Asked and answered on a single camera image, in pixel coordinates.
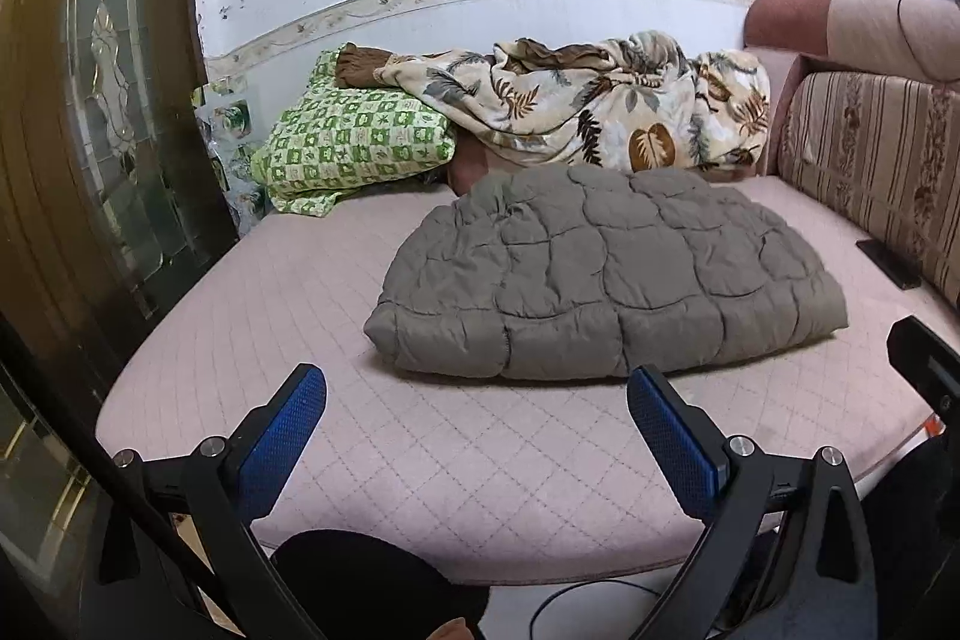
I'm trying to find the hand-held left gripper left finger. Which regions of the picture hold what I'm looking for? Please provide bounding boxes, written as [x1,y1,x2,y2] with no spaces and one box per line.
[94,364,328,640]

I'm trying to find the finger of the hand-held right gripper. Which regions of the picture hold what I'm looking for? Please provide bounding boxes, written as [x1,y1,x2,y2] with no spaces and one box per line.
[887,316,960,420]

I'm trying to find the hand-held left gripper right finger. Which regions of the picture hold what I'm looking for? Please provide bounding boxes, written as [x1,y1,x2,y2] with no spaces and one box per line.
[627,365,878,640]

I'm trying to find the grey puffer jacket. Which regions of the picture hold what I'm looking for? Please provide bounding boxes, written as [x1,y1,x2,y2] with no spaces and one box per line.
[364,164,851,380]

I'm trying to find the black phone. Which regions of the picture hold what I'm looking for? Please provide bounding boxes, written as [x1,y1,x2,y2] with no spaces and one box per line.
[856,239,922,290]

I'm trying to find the pink sofa bed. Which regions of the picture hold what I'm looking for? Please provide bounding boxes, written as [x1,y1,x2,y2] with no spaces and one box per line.
[95,0,960,588]

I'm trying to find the person's left leg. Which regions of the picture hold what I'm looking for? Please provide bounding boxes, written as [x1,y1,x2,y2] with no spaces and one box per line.
[270,530,492,640]

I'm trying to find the striped sofa cushion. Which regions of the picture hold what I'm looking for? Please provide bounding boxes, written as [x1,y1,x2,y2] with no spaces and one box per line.
[778,71,960,310]

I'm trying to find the gold framed glass panel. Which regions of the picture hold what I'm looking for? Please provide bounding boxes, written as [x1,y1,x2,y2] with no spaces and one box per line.
[0,362,106,581]

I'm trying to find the floral plastic sheet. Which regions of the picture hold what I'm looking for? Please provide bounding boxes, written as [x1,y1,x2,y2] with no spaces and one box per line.
[193,77,271,236]

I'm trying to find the green patterned quilt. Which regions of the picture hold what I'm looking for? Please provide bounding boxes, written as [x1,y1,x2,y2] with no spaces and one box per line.
[250,44,460,216]

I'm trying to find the maroon pillow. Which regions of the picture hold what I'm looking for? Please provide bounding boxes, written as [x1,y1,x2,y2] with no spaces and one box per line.
[448,134,526,199]

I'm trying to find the leaf print blanket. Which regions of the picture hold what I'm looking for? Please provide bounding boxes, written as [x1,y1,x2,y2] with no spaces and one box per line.
[373,30,772,174]

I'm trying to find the brown cloth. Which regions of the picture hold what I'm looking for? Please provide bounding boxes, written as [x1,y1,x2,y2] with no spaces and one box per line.
[334,42,395,88]

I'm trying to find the wooden door with glass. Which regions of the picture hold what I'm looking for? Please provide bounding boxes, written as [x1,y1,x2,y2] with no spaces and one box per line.
[0,0,241,386]

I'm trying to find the black floor cable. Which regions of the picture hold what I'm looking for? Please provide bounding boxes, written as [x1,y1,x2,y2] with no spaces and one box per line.
[529,580,676,640]

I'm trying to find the black strap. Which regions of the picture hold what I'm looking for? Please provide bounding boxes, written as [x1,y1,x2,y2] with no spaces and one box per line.
[0,310,226,618]

